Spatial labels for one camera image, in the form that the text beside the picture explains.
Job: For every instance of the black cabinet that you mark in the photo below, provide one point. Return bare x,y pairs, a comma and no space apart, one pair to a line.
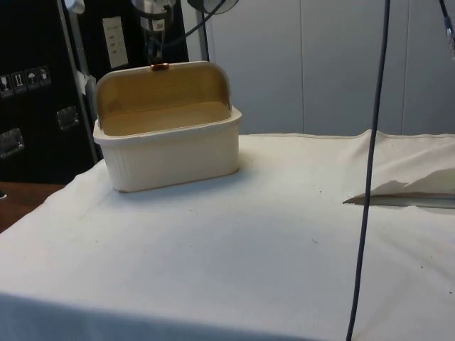
32,124

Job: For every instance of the cream box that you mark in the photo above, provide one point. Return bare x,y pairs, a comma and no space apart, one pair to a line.
170,163

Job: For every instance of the pale locker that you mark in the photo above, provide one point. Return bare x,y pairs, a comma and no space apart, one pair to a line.
341,64
256,64

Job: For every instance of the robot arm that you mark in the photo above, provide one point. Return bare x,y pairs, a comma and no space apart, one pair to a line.
213,5

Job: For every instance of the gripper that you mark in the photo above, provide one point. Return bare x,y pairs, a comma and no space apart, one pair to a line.
154,35

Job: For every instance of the rounded box lid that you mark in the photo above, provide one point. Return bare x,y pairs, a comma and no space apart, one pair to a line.
160,89

